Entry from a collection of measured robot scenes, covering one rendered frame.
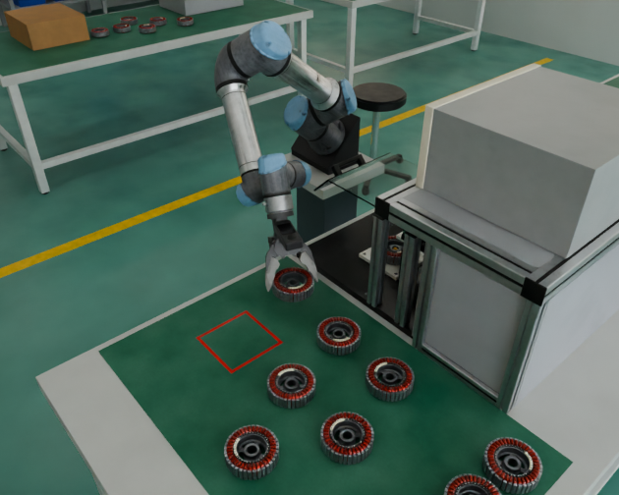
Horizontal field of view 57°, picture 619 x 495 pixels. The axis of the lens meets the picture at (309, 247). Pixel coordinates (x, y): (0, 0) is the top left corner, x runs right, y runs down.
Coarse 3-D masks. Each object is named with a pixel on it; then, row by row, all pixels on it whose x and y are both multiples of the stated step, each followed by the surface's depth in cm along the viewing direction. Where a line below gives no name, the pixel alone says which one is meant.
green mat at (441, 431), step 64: (192, 320) 153; (320, 320) 153; (128, 384) 135; (192, 384) 135; (256, 384) 135; (320, 384) 135; (448, 384) 135; (192, 448) 121; (320, 448) 121; (384, 448) 121; (448, 448) 121
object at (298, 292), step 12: (276, 276) 152; (288, 276) 154; (300, 276) 154; (312, 276) 153; (276, 288) 149; (288, 288) 149; (300, 288) 148; (312, 288) 151; (288, 300) 148; (300, 300) 149
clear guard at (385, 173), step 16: (384, 160) 159; (400, 160) 159; (336, 176) 152; (352, 176) 152; (368, 176) 152; (384, 176) 152; (400, 176) 152; (416, 176) 152; (352, 192) 145; (368, 192) 145
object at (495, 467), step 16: (496, 448) 117; (512, 448) 118; (528, 448) 117; (496, 464) 114; (528, 464) 115; (464, 480) 111; (480, 480) 112; (496, 480) 113; (512, 480) 111; (528, 480) 111
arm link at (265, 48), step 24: (264, 24) 160; (240, 48) 163; (264, 48) 160; (288, 48) 165; (240, 72) 167; (264, 72) 169; (288, 72) 173; (312, 72) 181; (312, 96) 188; (336, 96) 191; (336, 120) 203
